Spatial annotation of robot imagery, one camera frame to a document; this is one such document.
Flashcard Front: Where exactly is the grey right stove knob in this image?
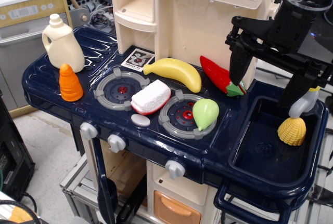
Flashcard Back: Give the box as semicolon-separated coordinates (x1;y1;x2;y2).
165;160;186;180

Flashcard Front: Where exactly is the grey left stove knob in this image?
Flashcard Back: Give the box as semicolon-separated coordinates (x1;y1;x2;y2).
80;122;98;140

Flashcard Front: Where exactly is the black computer case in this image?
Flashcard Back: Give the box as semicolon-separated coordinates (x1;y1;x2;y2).
1;100;35;201

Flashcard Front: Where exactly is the grey oval button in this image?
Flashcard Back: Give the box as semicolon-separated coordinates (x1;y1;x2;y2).
131;114;151;127

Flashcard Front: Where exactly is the grey toy faucet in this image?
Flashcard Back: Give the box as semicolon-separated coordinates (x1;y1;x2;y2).
288;86;321;118

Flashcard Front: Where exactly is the yellow toy corn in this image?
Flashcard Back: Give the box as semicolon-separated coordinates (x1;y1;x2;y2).
277;117;306;147

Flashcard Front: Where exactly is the cream toy kitchen shelf unit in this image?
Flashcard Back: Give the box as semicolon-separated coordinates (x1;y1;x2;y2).
112;0;279;69

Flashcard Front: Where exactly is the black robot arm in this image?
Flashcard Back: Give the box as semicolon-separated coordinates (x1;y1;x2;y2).
225;0;332;107

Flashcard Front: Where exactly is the grey middle stove knob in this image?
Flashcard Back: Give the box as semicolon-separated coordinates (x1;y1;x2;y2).
107;134;126;153

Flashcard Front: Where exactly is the wooden toy washer cabinet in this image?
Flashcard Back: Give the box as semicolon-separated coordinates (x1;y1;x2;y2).
0;0;91;118

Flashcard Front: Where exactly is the orange toy drawer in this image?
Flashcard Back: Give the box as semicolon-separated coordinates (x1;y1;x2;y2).
154;191;201;224

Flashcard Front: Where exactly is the navy oven door handle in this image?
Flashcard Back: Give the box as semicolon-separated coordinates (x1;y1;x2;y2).
92;137;116;224

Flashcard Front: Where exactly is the navy toy sink basin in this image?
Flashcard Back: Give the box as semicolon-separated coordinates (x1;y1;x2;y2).
228;97;328;189

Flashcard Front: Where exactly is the grey stove burner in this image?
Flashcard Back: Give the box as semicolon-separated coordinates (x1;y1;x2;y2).
94;68;150;112
158;90;217;140

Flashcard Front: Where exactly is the grey left stove burner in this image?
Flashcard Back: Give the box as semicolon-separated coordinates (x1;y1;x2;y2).
94;68;150;112

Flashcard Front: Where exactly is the orange toy carrot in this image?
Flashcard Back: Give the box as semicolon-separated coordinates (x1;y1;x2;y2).
59;63;84;102

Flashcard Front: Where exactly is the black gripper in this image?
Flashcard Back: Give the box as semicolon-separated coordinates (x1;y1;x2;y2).
225;13;332;108

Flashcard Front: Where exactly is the grey right stove burner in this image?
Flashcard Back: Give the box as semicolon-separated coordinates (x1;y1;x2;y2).
158;90;217;140

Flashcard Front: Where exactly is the green toy pear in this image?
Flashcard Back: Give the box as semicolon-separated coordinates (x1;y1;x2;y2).
192;99;220;131

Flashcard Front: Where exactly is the black and white sticker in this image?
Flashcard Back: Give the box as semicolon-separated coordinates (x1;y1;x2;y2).
121;48;155;72

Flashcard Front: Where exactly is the red toy chili pepper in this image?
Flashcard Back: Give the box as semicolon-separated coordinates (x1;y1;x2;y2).
199;56;247;97

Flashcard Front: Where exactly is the grey stove knob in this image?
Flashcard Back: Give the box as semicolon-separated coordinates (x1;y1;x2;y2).
165;160;186;180
80;122;98;140
107;134;126;153

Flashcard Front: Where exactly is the white and red toy bread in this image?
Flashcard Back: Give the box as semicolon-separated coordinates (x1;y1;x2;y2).
131;80;171;115

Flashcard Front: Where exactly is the navy toy kitchen counter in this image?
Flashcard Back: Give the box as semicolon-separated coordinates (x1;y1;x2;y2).
22;27;329;212

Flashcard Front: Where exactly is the yellow toy banana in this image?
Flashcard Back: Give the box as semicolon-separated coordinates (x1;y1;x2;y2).
143;58;201;93

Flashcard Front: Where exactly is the aluminium frame base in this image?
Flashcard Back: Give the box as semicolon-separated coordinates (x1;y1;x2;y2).
60;155;103;223

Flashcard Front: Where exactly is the cream detergent bottle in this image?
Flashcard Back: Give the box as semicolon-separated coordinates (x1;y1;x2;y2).
42;14;85;73

